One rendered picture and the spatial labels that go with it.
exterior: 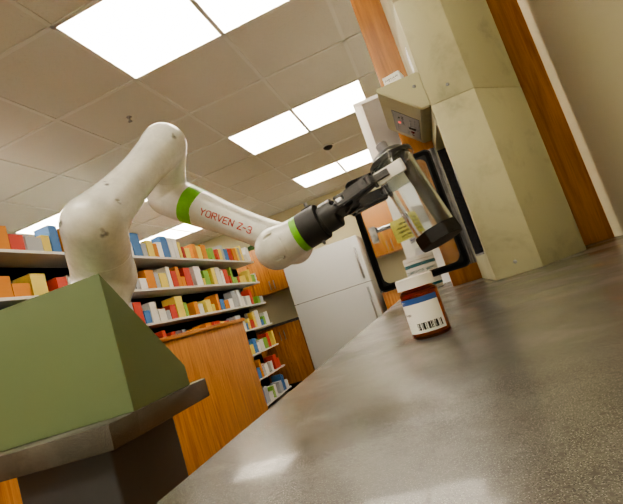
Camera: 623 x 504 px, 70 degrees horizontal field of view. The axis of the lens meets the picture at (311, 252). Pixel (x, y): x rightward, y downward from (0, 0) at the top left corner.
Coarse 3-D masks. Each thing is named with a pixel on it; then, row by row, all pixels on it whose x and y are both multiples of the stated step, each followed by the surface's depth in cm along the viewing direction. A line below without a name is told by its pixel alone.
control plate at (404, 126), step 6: (396, 114) 129; (402, 114) 126; (396, 120) 134; (402, 120) 132; (408, 120) 129; (414, 120) 126; (396, 126) 141; (402, 126) 138; (408, 126) 135; (414, 126) 132; (408, 132) 141; (420, 138) 141
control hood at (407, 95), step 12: (396, 84) 117; (408, 84) 116; (420, 84) 115; (384, 96) 118; (396, 96) 117; (408, 96) 116; (420, 96) 115; (384, 108) 129; (396, 108) 124; (408, 108) 119; (420, 108) 115; (420, 120) 124; (420, 132) 135
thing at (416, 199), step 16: (384, 160) 99; (400, 176) 98; (416, 176) 97; (400, 192) 98; (416, 192) 96; (432, 192) 97; (400, 208) 99; (416, 208) 96; (432, 208) 95; (416, 224) 96; (432, 224) 94
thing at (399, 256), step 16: (416, 160) 146; (368, 192) 152; (384, 208) 150; (368, 224) 152; (384, 224) 150; (400, 224) 148; (384, 240) 150; (400, 240) 148; (384, 256) 150; (400, 256) 148; (416, 256) 146; (432, 256) 144; (448, 256) 142; (384, 272) 150; (400, 272) 148; (416, 272) 146
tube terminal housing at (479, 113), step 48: (432, 0) 115; (480, 0) 124; (432, 48) 115; (480, 48) 118; (432, 96) 114; (480, 96) 112; (480, 144) 111; (528, 144) 116; (480, 192) 110; (528, 192) 111; (480, 240) 112; (528, 240) 107; (576, 240) 115
